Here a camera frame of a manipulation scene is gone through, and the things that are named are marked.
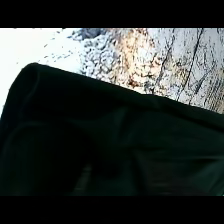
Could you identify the black garment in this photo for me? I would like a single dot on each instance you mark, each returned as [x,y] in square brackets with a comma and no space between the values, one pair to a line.
[110,143]

